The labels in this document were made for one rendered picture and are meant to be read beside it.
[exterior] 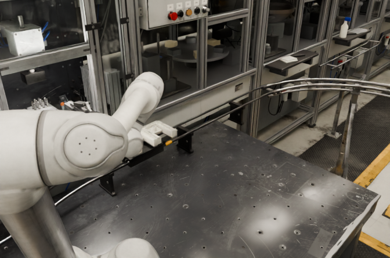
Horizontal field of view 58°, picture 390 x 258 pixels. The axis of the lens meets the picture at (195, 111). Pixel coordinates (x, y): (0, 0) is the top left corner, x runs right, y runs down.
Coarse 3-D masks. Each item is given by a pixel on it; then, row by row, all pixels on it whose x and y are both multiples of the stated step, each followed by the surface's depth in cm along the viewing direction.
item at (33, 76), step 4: (32, 68) 156; (36, 68) 160; (40, 68) 160; (20, 72) 155; (24, 72) 155; (28, 72) 155; (32, 72) 155; (36, 72) 155; (40, 72) 156; (44, 72) 158; (24, 76) 153; (28, 76) 153; (32, 76) 154; (36, 76) 156; (40, 76) 157; (44, 76) 158; (24, 80) 155; (28, 80) 154; (32, 80) 155; (36, 80) 156; (40, 80) 157; (44, 80) 159; (28, 84) 154
